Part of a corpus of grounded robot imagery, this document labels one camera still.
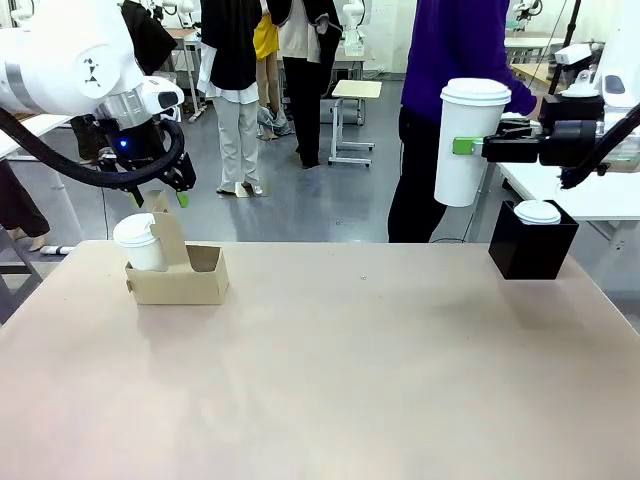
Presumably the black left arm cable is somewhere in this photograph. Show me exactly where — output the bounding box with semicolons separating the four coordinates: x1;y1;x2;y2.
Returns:
0;106;187;194

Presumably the black hanging cloth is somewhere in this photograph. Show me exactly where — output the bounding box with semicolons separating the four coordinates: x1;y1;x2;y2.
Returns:
121;0;178;77

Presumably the person in black top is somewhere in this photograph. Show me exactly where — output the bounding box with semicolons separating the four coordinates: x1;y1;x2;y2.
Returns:
196;0;265;197

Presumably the brown cardboard cup carrier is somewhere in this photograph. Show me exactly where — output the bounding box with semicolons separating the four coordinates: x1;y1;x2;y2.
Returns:
124;188;230;306

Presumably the person in yellow dress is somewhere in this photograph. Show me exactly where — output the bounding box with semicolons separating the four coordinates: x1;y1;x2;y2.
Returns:
252;12;290;137

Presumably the person in purple sweater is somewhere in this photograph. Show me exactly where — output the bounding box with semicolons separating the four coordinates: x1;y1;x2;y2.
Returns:
386;0;540;244

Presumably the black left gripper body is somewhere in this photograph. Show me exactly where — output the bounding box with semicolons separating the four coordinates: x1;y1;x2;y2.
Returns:
96;115;176;187

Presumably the black tripod pole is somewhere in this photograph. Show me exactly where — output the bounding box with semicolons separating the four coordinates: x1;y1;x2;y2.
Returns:
546;0;584;97

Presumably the large white side table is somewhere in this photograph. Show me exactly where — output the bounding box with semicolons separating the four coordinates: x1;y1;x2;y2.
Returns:
498;160;640;251

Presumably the tall white lidded cup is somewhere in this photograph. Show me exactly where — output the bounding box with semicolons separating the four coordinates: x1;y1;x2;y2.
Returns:
432;77;513;208

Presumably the white table with fur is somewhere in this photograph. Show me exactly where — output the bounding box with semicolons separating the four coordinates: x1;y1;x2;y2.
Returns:
0;112;72;162

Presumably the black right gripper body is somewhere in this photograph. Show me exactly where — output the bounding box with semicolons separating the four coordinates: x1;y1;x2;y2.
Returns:
537;92;607;168

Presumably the small white lidded cup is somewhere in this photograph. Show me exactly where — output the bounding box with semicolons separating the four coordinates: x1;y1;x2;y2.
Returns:
112;212;168;274

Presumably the person in beige vest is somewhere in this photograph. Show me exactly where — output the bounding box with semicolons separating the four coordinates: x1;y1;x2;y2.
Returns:
266;0;344;170

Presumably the person in brown trousers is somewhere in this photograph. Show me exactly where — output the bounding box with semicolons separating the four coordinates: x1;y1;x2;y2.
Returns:
0;158;52;253

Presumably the white lidded cup in box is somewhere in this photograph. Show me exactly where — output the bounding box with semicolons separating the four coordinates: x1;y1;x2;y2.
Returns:
513;199;563;227

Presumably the black square box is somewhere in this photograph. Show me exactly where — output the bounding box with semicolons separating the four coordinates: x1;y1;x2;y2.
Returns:
487;198;580;281

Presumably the small beige rolling table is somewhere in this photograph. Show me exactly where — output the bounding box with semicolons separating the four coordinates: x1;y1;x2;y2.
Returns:
327;78;383;168

